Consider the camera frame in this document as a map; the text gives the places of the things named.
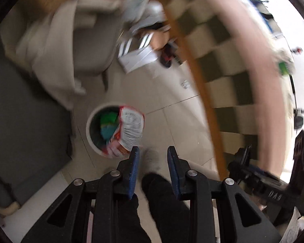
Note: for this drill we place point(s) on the red black slipper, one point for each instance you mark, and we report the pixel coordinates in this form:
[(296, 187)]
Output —
[(168, 55)]

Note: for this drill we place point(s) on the flat white box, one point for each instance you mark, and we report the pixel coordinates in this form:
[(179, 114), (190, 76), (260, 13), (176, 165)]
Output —
[(138, 58)]

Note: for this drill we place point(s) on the red white snack packet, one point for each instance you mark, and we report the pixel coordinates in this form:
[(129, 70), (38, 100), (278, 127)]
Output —
[(129, 131)]

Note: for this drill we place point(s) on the green blue snack bag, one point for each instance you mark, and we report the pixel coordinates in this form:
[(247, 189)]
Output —
[(107, 124)]

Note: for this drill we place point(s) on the beige chair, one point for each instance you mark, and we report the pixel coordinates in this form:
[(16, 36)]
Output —
[(96, 45)]

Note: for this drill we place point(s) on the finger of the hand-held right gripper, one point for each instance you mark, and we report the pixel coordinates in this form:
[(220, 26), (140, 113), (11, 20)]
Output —
[(243, 157), (245, 176)]

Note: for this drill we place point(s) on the white cloth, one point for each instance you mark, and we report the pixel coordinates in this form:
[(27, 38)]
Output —
[(50, 48)]

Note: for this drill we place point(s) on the dark grey chair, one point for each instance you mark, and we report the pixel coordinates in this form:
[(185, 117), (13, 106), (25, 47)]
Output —
[(25, 131)]

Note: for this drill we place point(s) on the person's dark fleece trousers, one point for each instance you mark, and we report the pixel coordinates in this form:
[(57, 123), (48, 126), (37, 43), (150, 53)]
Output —
[(167, 207)]

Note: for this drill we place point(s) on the small paper scrap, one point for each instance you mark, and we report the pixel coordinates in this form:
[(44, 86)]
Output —
[(185, 84)]

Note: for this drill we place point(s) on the grey fluffy slipper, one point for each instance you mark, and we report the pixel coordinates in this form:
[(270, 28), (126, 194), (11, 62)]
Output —
[(152, 160)]

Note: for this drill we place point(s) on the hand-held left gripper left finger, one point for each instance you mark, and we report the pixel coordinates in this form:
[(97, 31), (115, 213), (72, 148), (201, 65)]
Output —
[(133, 173)]

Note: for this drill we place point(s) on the white round waste bin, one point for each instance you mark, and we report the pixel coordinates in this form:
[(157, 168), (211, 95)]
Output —
[(90, 131)]

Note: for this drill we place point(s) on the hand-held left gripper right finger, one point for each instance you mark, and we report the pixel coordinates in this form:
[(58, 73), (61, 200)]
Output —
[(172, 173)]

